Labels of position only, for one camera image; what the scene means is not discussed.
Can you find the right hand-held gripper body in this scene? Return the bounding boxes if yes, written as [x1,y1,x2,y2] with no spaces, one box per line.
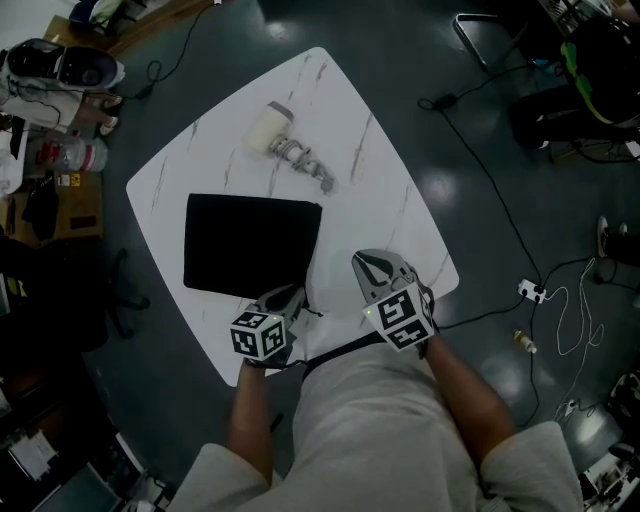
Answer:
[361,271,436,355]

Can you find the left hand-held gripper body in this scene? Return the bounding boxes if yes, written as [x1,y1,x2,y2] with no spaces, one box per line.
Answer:
[229,309,302,371]

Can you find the black drawstring bag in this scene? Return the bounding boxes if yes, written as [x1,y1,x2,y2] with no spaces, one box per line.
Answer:
[182,192,325,318]

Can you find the person's right forearm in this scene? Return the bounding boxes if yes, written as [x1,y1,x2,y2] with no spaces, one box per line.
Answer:
[423,333,517,469]

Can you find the person's left forearm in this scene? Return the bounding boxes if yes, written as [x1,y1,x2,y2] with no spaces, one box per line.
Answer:
[227,358,277,485]

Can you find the person's light grey shirt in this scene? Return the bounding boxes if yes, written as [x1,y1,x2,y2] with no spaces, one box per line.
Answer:
[167,342,585,512]

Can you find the small amber bottle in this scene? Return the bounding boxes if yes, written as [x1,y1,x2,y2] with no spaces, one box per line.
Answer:
[512,328,539,355]

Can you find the white power strip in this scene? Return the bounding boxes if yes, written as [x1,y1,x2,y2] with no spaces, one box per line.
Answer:
[517,278,548,304]

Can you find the black office chair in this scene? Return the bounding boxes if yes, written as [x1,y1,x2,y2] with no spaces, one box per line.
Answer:
[0,233,152,354]

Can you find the cardboard box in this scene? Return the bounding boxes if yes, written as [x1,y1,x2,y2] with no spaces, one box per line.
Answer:
[5,169,105,250]

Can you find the clear water jug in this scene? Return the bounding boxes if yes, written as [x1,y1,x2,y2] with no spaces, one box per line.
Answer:
[40,135,110,174]

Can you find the black garment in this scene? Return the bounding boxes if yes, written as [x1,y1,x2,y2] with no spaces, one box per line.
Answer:
[20,174,60,242]

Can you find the black green backpack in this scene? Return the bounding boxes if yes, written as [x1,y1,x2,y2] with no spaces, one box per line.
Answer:
[558,17,640,126]

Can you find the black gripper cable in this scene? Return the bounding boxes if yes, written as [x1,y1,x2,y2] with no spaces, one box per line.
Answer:
[300,330,390,385]

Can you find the white cable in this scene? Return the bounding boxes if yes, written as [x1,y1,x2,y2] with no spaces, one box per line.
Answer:
[542,257,606,357]

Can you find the black floor cable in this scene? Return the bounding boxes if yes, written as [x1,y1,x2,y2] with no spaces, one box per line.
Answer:
[417,92,545,292]
[117,0,217,101]

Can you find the chrome chair frame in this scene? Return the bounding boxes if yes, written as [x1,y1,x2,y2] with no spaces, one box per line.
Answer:
[452,12,532,75]

